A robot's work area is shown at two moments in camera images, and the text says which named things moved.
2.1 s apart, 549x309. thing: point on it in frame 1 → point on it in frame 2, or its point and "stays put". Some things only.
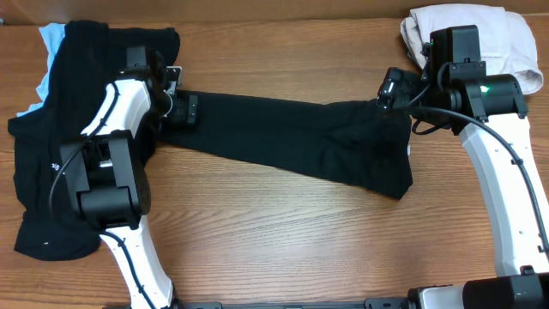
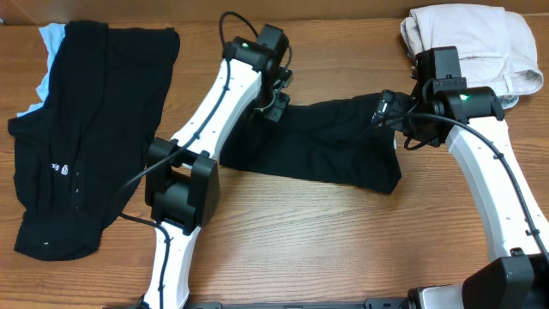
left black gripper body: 184,109 → 280,105
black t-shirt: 349,143 stays put
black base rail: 417,302 stays put
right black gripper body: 389,92 → 387,108
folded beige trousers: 504,44 stays put
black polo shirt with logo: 88,57 stays put
